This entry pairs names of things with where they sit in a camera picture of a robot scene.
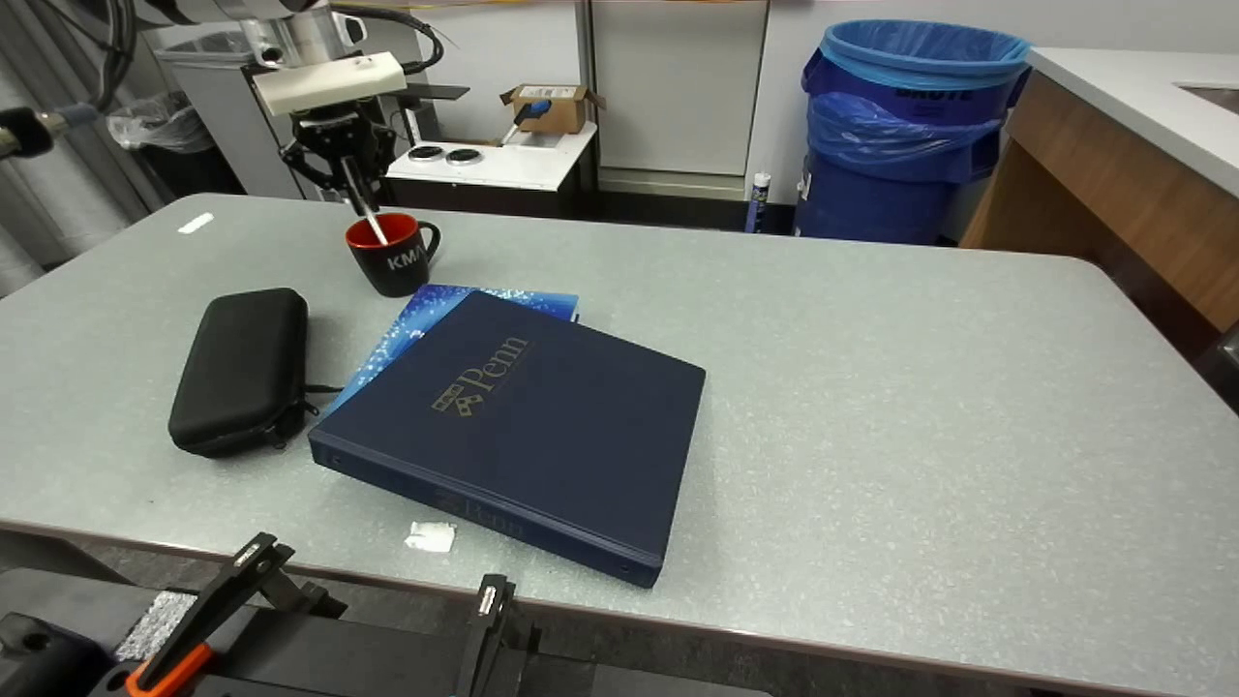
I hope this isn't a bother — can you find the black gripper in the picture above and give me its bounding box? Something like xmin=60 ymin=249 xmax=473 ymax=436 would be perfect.
xmin=277 ymin=105 xmax=406 ymax=203

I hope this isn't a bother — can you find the white pen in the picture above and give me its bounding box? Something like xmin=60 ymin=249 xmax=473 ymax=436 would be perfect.
xmin=335 ymin=160 xmax=389 ymax=252

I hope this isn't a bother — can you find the red and black mug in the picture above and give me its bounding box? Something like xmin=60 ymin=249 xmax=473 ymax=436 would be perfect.
xmin=342 ymin=211 xmax=444 ymax=301

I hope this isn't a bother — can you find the grey filing cabinet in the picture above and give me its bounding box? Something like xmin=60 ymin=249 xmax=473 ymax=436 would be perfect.
xmin=155 ymin=31 xmax=325 ymax=204

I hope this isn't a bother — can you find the small white table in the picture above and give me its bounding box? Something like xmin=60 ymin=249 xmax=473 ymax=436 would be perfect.
xmin=384 ymin=122 xmax=601 ymax=198

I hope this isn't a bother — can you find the blue patterned folder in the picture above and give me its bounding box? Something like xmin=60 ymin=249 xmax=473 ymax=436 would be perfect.
xmin=335 ymin=284 xmax=586 ymax=399

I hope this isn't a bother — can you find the white plastic bag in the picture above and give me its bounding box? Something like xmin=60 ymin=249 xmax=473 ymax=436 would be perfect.
xmin=103 ymin=93 xmax=196 ymax=160

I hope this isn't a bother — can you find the cardboard box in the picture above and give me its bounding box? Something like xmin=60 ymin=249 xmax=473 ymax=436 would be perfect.
xmin=499 ymin=83 xmax=596 ymax=143

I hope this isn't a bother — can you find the black zip case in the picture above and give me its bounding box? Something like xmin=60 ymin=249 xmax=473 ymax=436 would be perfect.
xmin=167 ymin=288 xmax=312 ymax=460

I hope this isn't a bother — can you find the navy blue binder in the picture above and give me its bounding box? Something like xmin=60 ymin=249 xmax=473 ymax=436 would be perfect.
xmin=304 ymin=292 xmax=710 ymax=594

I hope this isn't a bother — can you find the white partition panel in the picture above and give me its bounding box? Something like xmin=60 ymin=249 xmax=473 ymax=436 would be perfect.
xmin=587 ymin=0 xmax=774 ymax=182

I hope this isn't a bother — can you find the white tape square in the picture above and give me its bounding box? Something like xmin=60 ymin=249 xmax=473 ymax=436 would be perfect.
xmin=401 ymin=518 xmax=458 ymax=559

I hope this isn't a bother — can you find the small grey bottle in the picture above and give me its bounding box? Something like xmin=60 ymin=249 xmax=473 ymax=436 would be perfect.
xmin=742 ymin=171 xmax=774 ymax=238

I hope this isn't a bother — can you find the blue trash bin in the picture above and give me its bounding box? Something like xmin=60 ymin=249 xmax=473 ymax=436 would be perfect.
xmin=792 ymin=17 xmax=1035 ymax=249

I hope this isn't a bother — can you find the blue bin liner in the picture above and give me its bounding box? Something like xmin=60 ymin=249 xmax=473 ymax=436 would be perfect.
xmin=799 ymin=17 xmax=1035 ymax=186

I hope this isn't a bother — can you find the wooden counter with grey top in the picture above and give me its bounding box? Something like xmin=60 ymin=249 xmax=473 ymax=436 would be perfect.
xmin=959 ymin=48 xmax=1239 ymax=341

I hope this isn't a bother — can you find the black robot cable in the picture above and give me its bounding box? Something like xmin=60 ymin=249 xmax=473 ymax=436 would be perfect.
xmin=0 ymin=0 xmax=148 ymax=163

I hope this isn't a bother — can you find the black clamp with orange handle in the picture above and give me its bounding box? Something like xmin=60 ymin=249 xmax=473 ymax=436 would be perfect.
xmin=84 ymin=529 xmax=347 ymax=697

